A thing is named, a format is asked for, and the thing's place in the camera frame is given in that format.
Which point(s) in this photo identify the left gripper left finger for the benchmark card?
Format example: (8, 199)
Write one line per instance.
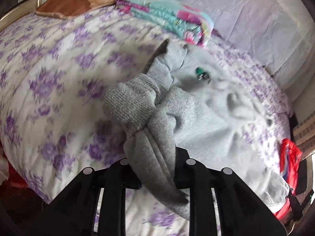
(92, 203)

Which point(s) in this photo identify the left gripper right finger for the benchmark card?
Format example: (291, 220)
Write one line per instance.
(221, 202)

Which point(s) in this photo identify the grey sweatpants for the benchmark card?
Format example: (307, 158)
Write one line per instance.
(185, 99)

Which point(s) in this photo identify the red blue white garment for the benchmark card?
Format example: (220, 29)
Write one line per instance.
(290, 157)

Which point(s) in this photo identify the purple floral bedspread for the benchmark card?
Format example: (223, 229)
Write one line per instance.
(54, 78)

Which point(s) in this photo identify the lavender padded headboard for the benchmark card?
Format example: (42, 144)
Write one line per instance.
(278, 33)

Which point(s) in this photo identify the colourful floral folded blanket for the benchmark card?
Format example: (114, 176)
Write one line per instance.
(189, 23)

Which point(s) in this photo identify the brown pillow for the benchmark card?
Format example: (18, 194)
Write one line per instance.
(68, 9)

